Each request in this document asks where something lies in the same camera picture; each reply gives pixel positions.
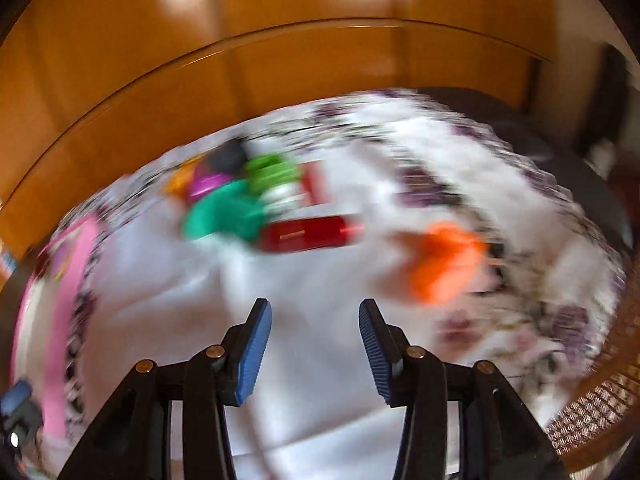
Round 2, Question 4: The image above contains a teal plastic disc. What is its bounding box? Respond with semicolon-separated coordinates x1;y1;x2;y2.
181;180;268;244

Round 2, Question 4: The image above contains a dark grey sofa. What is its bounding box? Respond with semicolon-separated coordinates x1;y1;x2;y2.
415;85;634;257

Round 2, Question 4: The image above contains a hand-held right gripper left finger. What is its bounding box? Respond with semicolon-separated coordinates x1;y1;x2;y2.
57;298;273;480

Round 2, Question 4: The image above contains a white floral embroidered tablecloth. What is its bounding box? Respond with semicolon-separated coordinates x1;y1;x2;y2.
10;87;628;480

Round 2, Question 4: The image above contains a green plug-in mosquito repeller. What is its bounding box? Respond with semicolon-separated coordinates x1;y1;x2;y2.
245;154;304;207

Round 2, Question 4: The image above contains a wicker chair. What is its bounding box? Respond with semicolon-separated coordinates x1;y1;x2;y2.
544;329;640;474

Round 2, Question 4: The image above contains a wooden wardrobe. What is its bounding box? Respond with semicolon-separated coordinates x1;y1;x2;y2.
0;0;607;273

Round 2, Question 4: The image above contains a pink box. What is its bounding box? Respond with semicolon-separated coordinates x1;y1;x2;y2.
12;212;102;442

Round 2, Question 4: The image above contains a magenta heart-shaped plastic piece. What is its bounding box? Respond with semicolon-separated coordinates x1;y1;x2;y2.
189;162;236;204

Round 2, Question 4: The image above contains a red white packet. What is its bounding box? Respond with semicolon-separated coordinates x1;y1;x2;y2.
298;160;332;207

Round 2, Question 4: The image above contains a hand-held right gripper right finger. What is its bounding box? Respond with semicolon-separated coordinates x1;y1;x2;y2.
358;298;573;480

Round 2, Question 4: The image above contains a grey yellow spray nozzle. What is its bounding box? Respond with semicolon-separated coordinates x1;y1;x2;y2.
165;137;248;196

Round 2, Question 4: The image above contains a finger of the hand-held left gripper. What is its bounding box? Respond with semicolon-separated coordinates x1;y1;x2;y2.
9;401;44;436
0;379;34;415

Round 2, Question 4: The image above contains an orange plastic object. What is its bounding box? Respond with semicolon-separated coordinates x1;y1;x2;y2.
395;221;489;307

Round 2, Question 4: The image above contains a red rectangular box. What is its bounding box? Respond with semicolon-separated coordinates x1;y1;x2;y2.
259;214;364;254

